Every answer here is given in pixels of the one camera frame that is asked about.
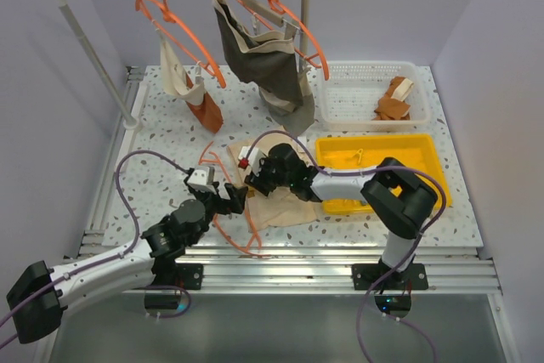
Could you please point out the pile of cream clothespins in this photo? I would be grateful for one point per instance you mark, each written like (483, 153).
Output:
(357, 157)

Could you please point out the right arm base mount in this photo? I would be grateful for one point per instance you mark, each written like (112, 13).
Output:
(392, 296)

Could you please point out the brown and cream underwear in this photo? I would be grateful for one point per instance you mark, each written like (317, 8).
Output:
(392, 106)

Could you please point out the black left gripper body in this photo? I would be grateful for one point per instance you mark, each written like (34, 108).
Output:
(212, 206)

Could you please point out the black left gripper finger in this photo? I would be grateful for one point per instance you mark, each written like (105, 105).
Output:
(236, 201)
(216, 189)

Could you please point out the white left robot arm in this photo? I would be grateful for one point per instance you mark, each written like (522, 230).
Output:
(43, 295)

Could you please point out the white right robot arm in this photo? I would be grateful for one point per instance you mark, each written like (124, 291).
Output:
(401, 199)

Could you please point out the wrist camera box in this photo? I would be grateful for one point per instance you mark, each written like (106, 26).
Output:
(199, 176)
(250, 159)

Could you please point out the grey hanging underwear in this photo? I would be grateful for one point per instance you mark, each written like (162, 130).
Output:
(269, 60)

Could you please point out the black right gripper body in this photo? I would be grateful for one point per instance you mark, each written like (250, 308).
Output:
(269, 178)

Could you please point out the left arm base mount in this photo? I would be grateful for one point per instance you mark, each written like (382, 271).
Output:
(169, 293)

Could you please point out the orange hanging underwear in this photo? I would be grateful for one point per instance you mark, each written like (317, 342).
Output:
(202, 105)

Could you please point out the yellow plastic tray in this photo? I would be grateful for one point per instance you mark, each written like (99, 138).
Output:
(412, 150)

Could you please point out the beige hanging underwear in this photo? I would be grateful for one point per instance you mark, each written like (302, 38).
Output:
(175, 80)

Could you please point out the white plastic basket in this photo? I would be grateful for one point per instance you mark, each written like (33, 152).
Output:
(349, 97)

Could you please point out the aluminium rail frame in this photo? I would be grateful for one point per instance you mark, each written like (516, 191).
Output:
(309, 258)

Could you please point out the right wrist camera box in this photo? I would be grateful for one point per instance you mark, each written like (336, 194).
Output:
(250, 159)

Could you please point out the orange hanger with clothes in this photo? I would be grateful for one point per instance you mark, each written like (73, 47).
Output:
(167, 23)

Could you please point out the wooden clip hanger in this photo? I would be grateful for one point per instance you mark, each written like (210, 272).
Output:
(268, 16)

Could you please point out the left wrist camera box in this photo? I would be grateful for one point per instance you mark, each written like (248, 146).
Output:
(199, 176)

